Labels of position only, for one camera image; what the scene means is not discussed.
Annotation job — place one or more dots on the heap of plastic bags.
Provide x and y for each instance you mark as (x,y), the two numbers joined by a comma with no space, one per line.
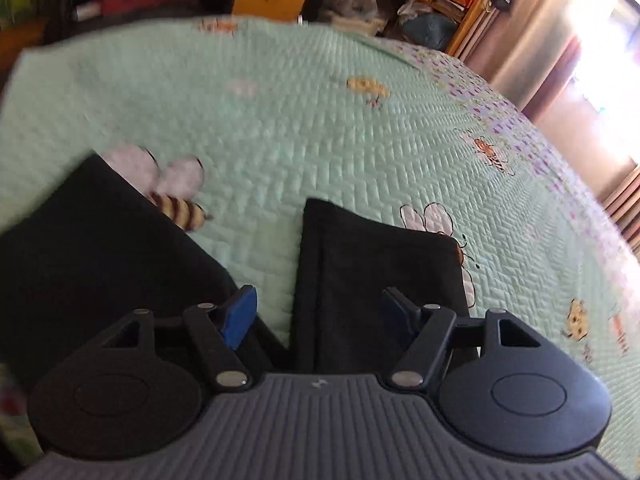
(357,7)

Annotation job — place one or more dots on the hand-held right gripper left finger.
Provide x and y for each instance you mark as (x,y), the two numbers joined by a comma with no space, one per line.
(240,317)

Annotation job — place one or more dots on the pink curtain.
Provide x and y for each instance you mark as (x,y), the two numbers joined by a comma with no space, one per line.
(530,35)
(625,200)

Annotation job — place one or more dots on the black pants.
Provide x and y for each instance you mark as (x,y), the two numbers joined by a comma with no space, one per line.
(100,250)

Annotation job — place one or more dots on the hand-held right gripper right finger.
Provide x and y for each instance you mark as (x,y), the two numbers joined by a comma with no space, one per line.
(397,310)

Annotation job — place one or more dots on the dark cluttered clothes heap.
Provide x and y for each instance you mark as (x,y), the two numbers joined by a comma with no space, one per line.
(125,10)

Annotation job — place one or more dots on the green quilted bee bedspread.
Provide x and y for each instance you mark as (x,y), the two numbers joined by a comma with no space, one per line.
(325,135)

